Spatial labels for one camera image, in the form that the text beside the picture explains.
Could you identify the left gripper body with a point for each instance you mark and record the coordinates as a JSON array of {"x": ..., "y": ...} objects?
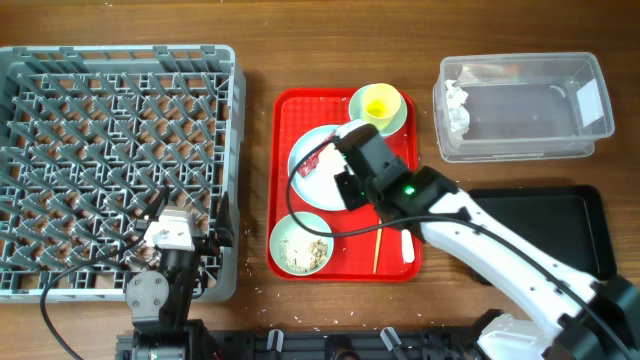
[{"x": 205, "y": 244}]

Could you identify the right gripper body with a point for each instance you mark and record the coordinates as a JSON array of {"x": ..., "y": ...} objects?
[{"x": 355, "y": 193}]

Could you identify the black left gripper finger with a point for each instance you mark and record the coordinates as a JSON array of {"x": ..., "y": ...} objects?
[
  {"x": 223, "y": 227},
  {"x": 155, "y": 207}
]

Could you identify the white round plate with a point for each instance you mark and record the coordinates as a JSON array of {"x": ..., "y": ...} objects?
[{"x": 319, "y": 188}]

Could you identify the red snack wrapper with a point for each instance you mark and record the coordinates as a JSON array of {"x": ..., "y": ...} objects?
[{"x": 310, "y": 165}]

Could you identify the light green food bowl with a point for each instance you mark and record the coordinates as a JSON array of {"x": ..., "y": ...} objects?
[{"x": 287, "y": 226}]

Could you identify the yellow plastic cup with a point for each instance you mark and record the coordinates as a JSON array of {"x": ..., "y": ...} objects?
[{"x": 380, "y": 103}]

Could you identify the rice and nut scraps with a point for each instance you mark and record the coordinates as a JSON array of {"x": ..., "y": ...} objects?
[{"x": 303, "y": 253}]

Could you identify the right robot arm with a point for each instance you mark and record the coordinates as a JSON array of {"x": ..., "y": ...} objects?
[{"x": 571, "y": 315}]

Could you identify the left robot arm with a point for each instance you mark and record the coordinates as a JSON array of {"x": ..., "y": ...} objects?
[{"x": 160, "y": 299}]

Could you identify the grey dishwasher rack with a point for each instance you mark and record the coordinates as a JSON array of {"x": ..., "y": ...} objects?
[{"x": 89, "y": 137}]

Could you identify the wooden chopstick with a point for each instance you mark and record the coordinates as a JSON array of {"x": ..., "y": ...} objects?
[{"x": 377, "y": 249}]

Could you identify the red plastic tray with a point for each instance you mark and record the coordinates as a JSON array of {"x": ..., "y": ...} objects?
[{"x": 297, "y": 111}]

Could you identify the white plastic fork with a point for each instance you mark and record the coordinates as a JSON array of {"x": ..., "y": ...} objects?
[{"x": 407, "y": 247}]

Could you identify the crumpled white tissue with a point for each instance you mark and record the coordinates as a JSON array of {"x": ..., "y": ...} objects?
[{"x": 459, "y": 117}]

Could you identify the clear plastic bin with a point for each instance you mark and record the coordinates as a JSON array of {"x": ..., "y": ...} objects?
[{"x": 525, "y": 106}]

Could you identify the black tray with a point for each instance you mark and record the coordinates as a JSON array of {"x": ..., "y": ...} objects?
[{"x": 566, "y": 222}]

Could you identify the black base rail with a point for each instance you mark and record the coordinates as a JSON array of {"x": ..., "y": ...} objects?
[{"x": 435, "y": 343}]

